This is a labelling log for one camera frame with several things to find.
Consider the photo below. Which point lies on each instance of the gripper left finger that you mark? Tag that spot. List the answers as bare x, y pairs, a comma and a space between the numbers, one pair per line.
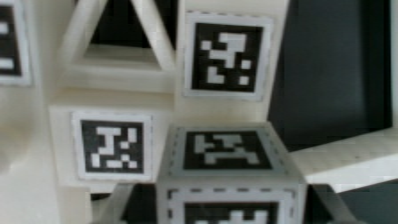
131, 205

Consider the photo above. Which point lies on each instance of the white chair back frame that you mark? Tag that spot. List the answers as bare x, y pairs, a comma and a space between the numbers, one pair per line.
67, 77

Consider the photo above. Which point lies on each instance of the white chair seat part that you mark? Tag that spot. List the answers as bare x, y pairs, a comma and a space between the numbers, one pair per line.
109, 139

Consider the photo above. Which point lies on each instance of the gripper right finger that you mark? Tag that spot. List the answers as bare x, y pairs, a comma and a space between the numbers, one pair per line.
326, 208

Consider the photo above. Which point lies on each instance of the white right fence bar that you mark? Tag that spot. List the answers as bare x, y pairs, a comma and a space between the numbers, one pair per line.
353, 163

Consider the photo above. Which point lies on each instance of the white cube marker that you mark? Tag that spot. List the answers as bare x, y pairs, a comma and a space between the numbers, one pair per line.
230, 182

